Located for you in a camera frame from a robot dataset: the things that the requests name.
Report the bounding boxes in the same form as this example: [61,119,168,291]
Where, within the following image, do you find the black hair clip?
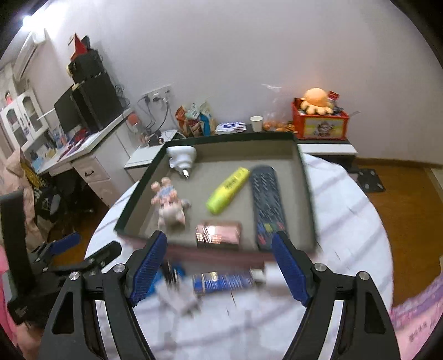
[160,261,179,288]

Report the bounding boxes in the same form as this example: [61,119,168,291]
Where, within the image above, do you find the pink pig doll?
[151,177,191,228]

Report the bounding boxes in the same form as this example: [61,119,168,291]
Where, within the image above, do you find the white USB charger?
[155,279,198,315]

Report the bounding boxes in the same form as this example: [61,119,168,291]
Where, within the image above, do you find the blue gold foil box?
[192,271,254,295]

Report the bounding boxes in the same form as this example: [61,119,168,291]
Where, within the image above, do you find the white square power adapter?
[249,262,287,289]

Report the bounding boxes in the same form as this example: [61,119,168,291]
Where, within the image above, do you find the white plug night light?
[167,145,197,179]

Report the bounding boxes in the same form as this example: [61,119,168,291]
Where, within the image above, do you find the yellow highlighter marker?
[206,167,250,215]

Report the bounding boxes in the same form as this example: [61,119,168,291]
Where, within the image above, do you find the black TV remote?
[249,165,287,251]

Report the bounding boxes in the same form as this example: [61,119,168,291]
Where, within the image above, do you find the blue rectangular case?
[150,262,186,289]

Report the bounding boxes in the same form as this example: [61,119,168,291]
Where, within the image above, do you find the pink bedding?
[390,276,442,359]

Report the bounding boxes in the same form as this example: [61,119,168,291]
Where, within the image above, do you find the pink padded jacket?
[1,149,44,251]

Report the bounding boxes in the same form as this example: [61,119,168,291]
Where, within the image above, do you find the white desk with drawers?
[37,108,137,208]

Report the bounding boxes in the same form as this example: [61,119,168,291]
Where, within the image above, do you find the pink black-rimmed storage box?
[115,133,317,264]

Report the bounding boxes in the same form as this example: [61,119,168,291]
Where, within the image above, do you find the orange capped bottle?
[126,112,146,145]

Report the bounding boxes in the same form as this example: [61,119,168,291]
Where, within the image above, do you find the white glass cabinet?
[1,89,49,151]

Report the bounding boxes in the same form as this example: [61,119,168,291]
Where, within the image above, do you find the black computer tower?
[71,73,123,133]

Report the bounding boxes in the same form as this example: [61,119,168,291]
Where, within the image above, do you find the black computer monitor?
[54,87,85,133]

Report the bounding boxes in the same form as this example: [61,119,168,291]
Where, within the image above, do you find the black floor scale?
[357,168,385,194]

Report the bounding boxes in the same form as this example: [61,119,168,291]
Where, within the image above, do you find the snack bags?
[175,101,217,137]

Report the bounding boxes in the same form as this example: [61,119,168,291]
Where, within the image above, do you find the wet wipes pack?
[215,122,247,135]

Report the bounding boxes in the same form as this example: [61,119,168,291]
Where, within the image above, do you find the black speaker box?
[68,50,105,83]

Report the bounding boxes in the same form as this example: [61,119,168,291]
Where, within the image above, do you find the white paper cup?
[249,115,264,133]

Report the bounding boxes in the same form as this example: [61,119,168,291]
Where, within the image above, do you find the red toy crate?
[291,98,350,140]

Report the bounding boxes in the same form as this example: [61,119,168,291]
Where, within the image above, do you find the clear plastic bag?
[261,83,297,134]

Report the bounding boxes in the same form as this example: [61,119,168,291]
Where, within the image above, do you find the orange octopus plush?
[300,88,333,115]

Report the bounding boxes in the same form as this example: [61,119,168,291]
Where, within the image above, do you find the wall power strip outlet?
[141,85,172,102]

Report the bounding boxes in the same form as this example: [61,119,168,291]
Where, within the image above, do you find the wall air conditioner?
[13,29,46,82]

